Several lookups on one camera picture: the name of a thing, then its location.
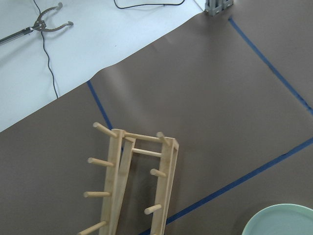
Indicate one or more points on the aluminium frame post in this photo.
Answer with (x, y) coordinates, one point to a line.
(214, 7)

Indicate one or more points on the metal grabber tool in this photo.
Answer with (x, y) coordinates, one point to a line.
(39, 25)

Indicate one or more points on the light green plate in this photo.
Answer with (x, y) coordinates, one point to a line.
(281, 219)

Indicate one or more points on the wooden dish rack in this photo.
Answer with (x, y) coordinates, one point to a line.
(139, 172)

